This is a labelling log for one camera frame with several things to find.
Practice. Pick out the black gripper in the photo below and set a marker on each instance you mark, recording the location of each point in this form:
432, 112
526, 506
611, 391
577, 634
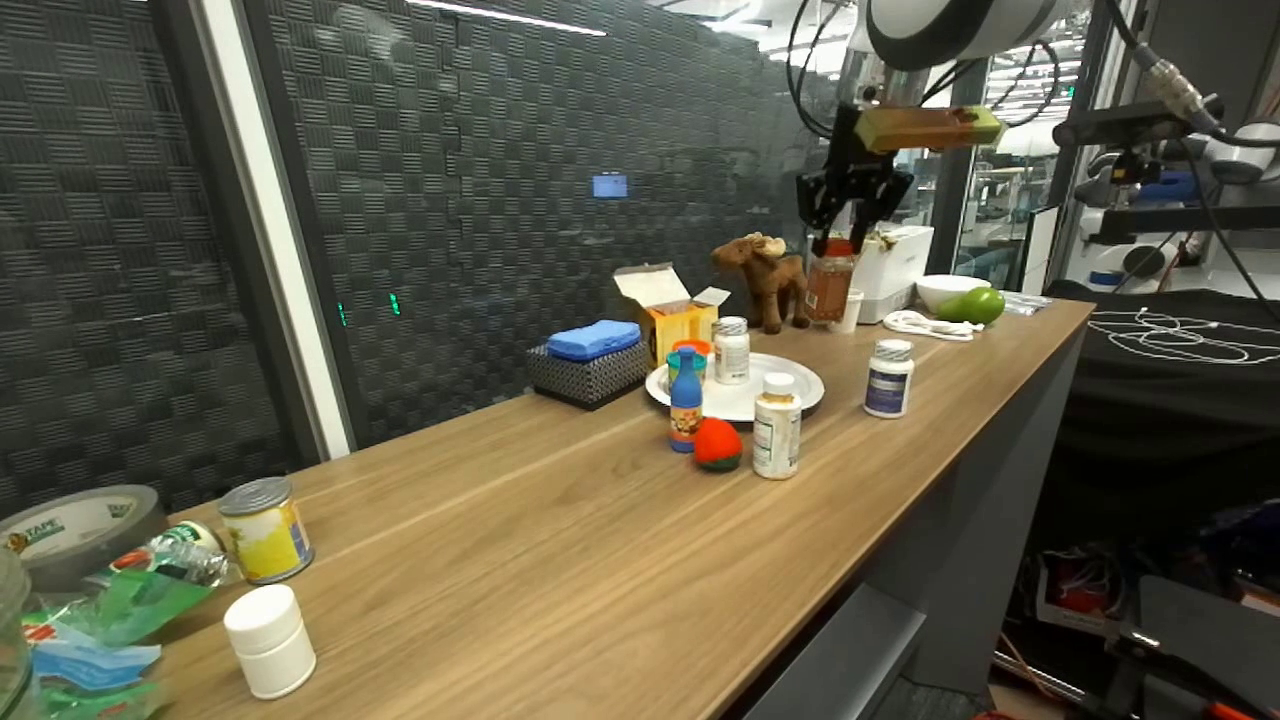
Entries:
853, 181

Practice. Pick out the white bottle grey label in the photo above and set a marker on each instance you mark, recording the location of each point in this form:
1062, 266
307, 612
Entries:
891, 377

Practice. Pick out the teal lid dough tub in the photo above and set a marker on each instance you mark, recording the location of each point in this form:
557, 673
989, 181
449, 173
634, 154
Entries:
691, 357

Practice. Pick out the white bottle green label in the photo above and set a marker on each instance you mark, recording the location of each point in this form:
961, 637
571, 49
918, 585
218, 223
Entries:
777, 427

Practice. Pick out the orange lid spice jar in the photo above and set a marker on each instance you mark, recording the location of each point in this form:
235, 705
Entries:
830, 282

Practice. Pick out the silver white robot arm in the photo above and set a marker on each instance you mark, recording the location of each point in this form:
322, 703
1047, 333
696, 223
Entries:
925, 33

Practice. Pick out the green apple toy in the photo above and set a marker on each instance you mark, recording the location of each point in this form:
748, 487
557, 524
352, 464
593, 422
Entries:
981, 304

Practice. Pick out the white round plate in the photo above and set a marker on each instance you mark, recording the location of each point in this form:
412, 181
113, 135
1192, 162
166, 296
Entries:
736, 399

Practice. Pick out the white plastic bowl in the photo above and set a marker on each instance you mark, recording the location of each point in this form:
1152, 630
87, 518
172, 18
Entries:
943, 294

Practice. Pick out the brown plush moose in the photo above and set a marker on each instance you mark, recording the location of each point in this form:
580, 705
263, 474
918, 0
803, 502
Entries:
772, 274

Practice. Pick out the yellow open cardboard box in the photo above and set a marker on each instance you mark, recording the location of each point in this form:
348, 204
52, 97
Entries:
666, 304

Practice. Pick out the blue cap small bottle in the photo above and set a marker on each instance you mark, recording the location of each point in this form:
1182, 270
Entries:
687, 408

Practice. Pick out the yellow label tin can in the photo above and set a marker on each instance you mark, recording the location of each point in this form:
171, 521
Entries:
264, 530

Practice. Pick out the small white jar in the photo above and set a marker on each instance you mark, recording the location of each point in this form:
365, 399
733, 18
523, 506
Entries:
270, 640

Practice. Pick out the green plastic wrapper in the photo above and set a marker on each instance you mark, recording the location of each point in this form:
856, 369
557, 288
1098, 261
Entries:
94, 656

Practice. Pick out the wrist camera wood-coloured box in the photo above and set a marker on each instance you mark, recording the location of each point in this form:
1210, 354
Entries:
891, 128

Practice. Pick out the duct tape roll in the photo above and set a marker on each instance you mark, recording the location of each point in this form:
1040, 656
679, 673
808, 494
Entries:
76, 534

